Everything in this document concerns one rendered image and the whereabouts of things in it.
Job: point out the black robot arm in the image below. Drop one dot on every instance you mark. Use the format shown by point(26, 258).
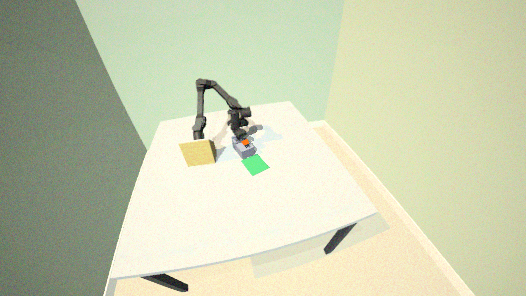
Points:
point(200, 120)

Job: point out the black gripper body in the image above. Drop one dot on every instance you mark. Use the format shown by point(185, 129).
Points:
point(235, 124)

